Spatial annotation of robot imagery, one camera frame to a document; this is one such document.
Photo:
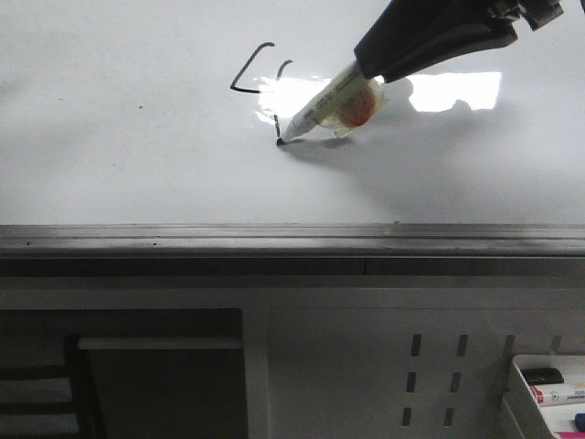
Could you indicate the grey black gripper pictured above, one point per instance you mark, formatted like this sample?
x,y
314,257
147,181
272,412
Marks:
x,y
410,36

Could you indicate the white black whiteboard marker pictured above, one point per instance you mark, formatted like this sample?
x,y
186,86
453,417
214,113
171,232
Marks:
x,y
347,102

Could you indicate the white whiteboard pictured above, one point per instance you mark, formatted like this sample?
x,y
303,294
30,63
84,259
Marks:
x,y
156,136

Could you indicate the white perforated stand panel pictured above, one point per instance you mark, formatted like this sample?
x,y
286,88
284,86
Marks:
x,y
357,357

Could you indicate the black eraser block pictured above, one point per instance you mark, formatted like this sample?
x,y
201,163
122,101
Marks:
x,y
542,376

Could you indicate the red white marker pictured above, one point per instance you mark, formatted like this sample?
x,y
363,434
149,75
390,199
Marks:
x,y
558,394

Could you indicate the blue white marker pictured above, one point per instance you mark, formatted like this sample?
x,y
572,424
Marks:
x,y
579,421

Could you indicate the pink marker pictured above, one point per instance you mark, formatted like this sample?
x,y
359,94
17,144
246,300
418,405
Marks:
x,y
569,435

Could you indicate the dark chair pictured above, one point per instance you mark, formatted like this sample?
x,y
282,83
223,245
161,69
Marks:
x,y
123,374

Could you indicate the white wire marker tray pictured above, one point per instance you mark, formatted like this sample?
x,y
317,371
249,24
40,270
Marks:
x,y
544,410

